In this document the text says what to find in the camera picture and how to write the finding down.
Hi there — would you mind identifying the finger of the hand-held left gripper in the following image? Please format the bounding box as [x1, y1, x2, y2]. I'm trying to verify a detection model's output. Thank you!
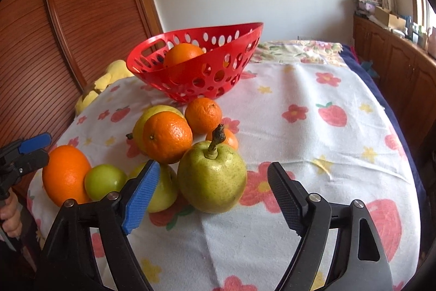
[0, 149, 50, 187]
[0, 132, 52, 162]

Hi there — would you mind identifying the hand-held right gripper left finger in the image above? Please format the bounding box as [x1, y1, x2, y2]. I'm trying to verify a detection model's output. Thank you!
[39, 160, 161, 291]

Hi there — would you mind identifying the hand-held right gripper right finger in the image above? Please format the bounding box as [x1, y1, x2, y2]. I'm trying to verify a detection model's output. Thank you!
[267, 161, 392, 291]

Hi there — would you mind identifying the yellow-green apple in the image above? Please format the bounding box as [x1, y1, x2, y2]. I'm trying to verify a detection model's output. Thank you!
[129, 161, 178, 213]

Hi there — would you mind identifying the large orange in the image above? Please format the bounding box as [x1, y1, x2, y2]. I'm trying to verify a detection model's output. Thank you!
[163, 43, 205, 68]
[42, 145, 92, 206]

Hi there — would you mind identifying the green apple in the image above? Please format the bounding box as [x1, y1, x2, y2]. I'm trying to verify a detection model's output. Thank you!
[84, 164, 129, 202]

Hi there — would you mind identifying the large green pear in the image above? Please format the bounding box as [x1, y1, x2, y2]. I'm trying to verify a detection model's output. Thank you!
[176, 124, 248, 214]

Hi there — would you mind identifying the small orange mandarin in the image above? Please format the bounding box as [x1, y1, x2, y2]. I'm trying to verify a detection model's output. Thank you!
[205, 127, 239, 151]

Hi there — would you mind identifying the red perforated plastic basket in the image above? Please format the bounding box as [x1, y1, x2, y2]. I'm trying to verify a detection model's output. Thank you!
[126, 22, 264, 103]

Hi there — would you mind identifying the person's left hand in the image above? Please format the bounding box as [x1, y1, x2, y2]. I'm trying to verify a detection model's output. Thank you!
[0, 195, 23, 239]

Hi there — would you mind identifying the white strawberry print blanket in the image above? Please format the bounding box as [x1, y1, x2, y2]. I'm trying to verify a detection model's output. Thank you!
[26, 61, 423, 291]

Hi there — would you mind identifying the yellow plush toy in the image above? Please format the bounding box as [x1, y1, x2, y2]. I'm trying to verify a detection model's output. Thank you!
[75, 60, 135, 115]

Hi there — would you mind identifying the wooden louvered wardrobe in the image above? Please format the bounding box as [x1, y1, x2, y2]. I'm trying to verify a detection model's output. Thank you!
[0, 0, 165, 176]

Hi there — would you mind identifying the dark blue bed sheet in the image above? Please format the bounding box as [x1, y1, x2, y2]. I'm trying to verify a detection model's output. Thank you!
[340, 44, 427, 210]

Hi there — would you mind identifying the floral quilt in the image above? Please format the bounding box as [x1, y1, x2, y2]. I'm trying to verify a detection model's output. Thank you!
[250, 40, 344, 67]

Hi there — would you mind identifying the blue soft toy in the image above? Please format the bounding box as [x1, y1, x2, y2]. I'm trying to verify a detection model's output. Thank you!
[360, 60, 379, 79]

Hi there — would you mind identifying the wooden side cabinet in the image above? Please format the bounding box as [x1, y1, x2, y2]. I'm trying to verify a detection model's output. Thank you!
[352, 14, 436, 176]

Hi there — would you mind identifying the cardboard box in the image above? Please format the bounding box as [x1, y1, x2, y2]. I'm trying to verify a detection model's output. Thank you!
[374, 5, 407, 30]

